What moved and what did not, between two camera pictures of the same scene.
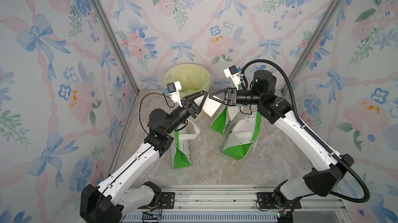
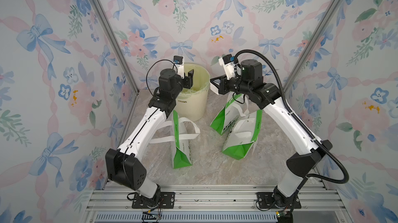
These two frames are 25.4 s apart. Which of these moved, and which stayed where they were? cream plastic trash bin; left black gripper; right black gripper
Moved: left black gripper; right black gripper
Stayed: cream plastic trash bin
